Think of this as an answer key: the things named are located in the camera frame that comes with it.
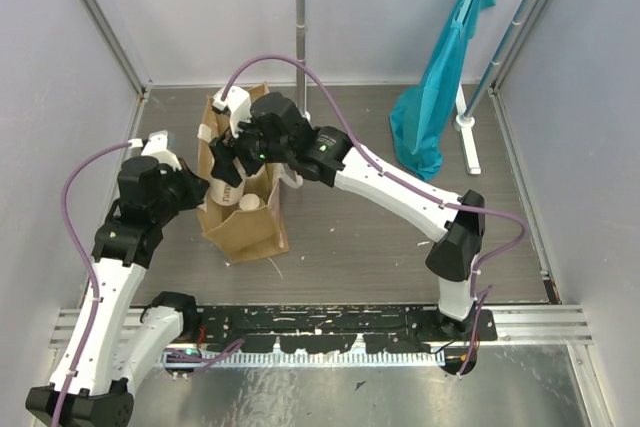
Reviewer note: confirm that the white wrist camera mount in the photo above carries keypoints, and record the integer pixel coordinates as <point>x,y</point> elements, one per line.
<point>236,106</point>

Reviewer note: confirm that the aluminium frame rail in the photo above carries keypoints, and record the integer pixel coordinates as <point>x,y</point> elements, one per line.
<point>108,34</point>

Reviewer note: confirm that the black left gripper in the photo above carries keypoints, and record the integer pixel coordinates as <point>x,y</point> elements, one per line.
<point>189,186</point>

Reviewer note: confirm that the metal clothes rack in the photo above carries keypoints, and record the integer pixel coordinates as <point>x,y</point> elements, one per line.
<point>389,41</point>

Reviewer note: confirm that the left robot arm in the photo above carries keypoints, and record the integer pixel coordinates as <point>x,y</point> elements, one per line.
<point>96,380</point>

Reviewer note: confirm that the teal cloth garment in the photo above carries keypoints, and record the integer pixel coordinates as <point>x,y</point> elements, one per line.
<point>421,112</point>

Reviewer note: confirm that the brown jute canvas bag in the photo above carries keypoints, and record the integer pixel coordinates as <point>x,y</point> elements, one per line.
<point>246,222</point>

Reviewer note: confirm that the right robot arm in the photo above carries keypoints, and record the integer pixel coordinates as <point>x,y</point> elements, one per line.
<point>450,221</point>

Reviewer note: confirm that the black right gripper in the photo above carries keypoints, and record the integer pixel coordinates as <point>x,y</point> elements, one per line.
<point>223,152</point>

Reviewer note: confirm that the white tube bottle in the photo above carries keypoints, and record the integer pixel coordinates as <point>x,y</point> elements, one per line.
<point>225,194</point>

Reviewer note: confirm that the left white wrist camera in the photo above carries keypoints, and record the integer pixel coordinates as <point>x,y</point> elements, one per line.
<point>157,145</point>

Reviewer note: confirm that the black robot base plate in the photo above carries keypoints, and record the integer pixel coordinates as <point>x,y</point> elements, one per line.
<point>323,329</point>

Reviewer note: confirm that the cream white bottle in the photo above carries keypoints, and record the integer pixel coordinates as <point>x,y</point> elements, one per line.
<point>250,202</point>

